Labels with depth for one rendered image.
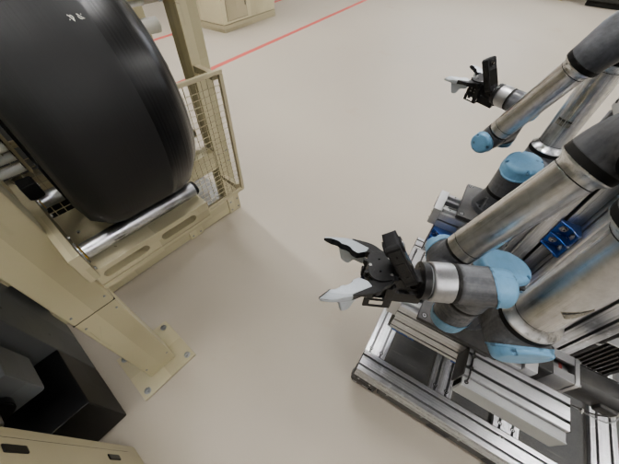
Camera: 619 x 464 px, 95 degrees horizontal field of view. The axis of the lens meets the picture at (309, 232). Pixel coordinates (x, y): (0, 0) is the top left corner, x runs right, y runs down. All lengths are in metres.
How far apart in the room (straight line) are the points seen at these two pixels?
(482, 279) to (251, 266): 1.45
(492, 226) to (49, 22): 0.84
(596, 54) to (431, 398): 1.20
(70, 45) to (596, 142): 0.83
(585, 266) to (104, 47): 0.86
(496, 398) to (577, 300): 0.48
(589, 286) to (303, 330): 1.26
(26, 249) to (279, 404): 1.11
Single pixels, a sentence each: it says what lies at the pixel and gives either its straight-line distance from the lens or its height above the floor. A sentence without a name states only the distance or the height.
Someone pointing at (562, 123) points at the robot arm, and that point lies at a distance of 1.28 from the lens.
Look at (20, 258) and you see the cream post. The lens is 0.97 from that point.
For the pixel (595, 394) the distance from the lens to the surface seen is 1.17.
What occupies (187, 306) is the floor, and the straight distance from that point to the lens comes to 1.79.
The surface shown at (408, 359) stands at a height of 0.21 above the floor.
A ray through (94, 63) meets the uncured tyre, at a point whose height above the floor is 1.31.
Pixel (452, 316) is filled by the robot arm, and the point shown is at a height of 0.97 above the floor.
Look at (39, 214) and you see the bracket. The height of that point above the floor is 0.95.
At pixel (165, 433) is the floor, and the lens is 1.62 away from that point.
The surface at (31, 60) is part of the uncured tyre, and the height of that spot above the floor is 1.33.
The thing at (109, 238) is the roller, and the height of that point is 0.91.
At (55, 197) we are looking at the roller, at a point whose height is 0.91.
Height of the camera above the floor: 1.51
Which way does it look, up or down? 50 degrees down
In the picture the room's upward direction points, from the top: 2 degrees clockwise
